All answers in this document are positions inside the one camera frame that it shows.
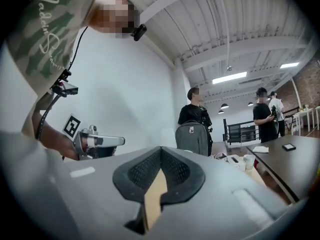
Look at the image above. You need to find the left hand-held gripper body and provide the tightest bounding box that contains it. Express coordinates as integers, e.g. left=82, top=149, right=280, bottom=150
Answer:
left=61, top=113, right=126, bottom=161

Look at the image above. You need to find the white box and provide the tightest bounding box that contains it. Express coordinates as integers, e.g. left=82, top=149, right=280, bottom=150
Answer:
left=225, top=155, right=247, bottom=172

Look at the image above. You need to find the rectangular ceiling light panel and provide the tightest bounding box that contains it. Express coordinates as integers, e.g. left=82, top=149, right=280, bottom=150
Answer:
left=279, top=62, right=300, bottom=70
left=211, top=71, right=248, bottom=85

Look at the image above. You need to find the person's head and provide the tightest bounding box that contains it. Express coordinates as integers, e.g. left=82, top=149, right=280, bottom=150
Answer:
left=87, top=0, right=141, bottom=40

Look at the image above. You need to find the person's camouflage t-shirt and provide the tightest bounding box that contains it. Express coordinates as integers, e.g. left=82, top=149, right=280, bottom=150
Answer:
left=4, top=0, right=99, bottom=137

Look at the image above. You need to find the black metal railing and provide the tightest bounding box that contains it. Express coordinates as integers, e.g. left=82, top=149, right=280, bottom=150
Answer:
left=222, top=118, right=258, bottom=150

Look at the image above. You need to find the white table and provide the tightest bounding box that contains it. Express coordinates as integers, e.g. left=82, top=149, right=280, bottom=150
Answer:
left=289, top=105, right=320, bottom=136

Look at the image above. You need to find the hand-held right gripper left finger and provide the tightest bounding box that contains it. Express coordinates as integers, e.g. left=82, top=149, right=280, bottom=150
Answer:
left=0, top=130, right=168, bottom=240

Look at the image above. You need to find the dark brown table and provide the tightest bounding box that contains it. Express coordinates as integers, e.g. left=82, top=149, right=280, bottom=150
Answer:
left=245, top=134, right=320, bottom=203

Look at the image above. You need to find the grey backpack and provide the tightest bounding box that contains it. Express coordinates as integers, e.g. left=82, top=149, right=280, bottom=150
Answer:
left=174, top=120, right=210, bottom=157

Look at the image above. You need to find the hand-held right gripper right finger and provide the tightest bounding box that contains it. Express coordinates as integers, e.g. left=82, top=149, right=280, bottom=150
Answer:
left=147, top=146, right=309, bottom=240

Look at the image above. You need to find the thick black braided cable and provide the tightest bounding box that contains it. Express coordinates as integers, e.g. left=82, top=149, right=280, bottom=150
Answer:
left=35, top=93, right=63, bottom=141

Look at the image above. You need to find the person's left forearm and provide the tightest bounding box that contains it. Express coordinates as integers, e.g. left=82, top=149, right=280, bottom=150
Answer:
left=30, top=108, right=79, bottom=161

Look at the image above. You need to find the white paper napkin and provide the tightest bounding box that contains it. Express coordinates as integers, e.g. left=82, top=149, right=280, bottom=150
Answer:
left=251, top=145, right=270, bottom=154

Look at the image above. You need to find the thin black camera cable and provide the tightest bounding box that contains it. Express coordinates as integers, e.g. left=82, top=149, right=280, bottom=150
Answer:
left=66, top=25, right=89, bottom=71

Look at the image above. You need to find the black head-worn camera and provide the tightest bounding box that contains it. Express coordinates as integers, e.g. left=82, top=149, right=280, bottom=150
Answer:
left=130, top=23, right=148, bottom=42

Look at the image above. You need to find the black chest-mounted device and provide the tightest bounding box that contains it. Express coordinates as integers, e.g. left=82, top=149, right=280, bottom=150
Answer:
left=49, top=68, right=79, bottom=98

